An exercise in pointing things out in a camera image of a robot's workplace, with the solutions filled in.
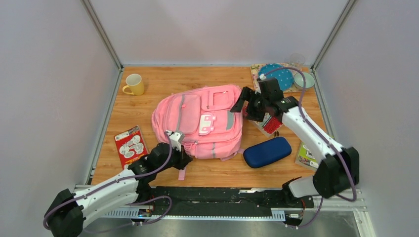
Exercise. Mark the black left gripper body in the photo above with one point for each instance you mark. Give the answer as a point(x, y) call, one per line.
point(177, 160)

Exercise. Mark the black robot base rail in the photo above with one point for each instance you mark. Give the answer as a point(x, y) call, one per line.
point(221, 202)

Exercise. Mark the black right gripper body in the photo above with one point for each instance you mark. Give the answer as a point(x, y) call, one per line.
point(265, 101)

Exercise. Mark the clear drinking glass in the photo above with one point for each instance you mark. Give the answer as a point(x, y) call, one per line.
point(297, 60)

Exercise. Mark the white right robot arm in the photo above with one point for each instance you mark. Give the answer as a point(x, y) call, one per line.
point(338, 168)

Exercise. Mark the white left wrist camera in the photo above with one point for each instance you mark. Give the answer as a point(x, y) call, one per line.
point(175, 139)

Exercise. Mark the green comic book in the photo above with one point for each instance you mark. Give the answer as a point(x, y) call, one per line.
point(305, 158)

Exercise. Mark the pale green bowl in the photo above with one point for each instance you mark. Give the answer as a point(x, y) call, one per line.
point(307, 82)

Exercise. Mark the floral placemat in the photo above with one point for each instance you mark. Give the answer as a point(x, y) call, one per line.
point(256, 67)

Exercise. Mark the yellow mug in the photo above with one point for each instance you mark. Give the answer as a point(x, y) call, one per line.
point(134, 85)

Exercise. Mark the blue glasses case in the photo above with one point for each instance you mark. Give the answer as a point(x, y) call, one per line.
point(267, 152)

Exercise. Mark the colourful red-edged book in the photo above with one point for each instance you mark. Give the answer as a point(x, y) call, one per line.
point(268, 126)

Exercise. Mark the blue polka dot plate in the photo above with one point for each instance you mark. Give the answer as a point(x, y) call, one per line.
point(283, 76)

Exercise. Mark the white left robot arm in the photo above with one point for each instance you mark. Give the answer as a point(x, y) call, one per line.
point(71, 212)

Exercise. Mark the pink student backpack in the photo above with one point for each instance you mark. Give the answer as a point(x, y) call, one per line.
point(204, 116)

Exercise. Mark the red comic book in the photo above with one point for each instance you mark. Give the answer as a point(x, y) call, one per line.
point(130, 146)

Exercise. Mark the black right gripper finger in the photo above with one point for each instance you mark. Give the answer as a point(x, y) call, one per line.
point(245, 95)
point(253, 111)

